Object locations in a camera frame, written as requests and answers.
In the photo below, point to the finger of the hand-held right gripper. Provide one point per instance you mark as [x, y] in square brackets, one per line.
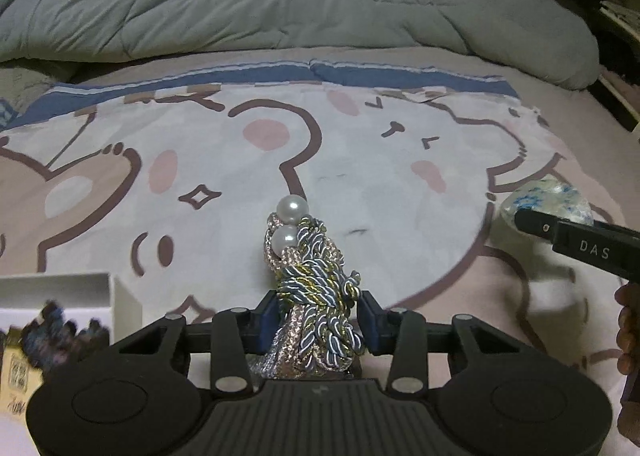
[575, 238]

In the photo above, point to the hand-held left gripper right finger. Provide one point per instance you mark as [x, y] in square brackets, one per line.
[371, 328]

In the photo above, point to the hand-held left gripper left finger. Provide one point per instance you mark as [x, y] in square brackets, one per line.
[267, 323]

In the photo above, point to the clear blue-patterned plastic bag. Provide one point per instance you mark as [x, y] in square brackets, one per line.
[545, 196]

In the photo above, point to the dark brown hair claw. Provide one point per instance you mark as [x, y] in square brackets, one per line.
[65, 336]

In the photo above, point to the white shallow cardboard box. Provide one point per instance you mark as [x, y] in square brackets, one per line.
[55, 288]

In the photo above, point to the small yellow carton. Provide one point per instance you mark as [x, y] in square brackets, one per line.
[17, 378]

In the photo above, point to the person's right hand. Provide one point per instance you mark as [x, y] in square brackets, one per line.
[629, 331]

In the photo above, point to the dark wooden furniture edge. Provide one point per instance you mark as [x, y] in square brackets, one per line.
[617, 94]

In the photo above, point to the bear print bed sheet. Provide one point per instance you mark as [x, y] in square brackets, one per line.
[350, 161]

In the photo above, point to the beige fluffy pillow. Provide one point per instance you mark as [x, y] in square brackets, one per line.
[20, 79]

